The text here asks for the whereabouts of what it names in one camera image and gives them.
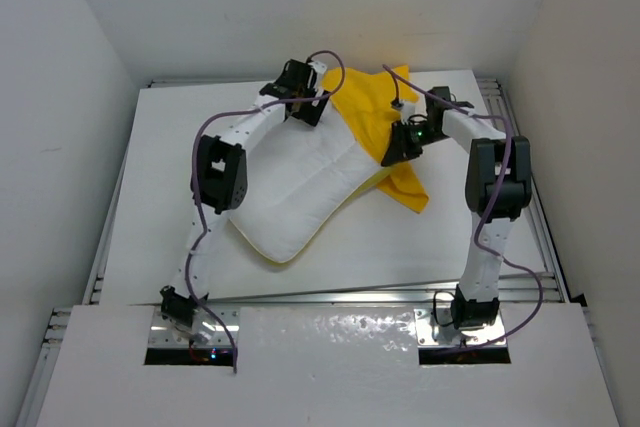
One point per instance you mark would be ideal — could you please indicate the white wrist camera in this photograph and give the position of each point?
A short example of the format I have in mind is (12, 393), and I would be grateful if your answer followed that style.
(319, 68)
(404, 108)

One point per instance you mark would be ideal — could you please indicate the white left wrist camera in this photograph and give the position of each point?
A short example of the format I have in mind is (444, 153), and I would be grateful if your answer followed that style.
(319, 68)

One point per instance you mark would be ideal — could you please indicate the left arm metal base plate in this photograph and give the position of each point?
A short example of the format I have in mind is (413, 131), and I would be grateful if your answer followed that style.
(206, 343)

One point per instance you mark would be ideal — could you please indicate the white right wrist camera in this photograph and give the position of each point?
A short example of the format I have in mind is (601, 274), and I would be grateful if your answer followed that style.
(404, 108)

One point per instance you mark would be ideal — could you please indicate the white pillow with yellow edge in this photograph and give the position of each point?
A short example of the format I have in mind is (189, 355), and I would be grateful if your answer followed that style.
(298, 177)

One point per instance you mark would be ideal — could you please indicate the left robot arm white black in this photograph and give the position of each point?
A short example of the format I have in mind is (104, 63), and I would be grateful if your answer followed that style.
(219, 173)

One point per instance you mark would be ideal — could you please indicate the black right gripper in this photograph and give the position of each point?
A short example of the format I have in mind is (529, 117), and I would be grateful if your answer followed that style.
(399, 150)

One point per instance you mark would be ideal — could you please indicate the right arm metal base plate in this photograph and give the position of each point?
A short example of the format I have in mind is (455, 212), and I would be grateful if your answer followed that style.
(440, 343)

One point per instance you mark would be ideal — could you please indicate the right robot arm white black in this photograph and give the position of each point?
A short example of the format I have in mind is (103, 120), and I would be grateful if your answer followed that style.
(498, 187)

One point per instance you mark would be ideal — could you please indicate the yellow pillowcase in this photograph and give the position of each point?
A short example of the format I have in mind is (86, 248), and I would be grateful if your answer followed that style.
(363, 103)

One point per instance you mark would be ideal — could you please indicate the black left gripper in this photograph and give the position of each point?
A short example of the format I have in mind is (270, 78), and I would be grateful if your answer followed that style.
(309, 112)

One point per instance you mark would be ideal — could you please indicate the white front cover panel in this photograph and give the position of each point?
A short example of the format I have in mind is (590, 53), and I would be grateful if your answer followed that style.
(307, 366)

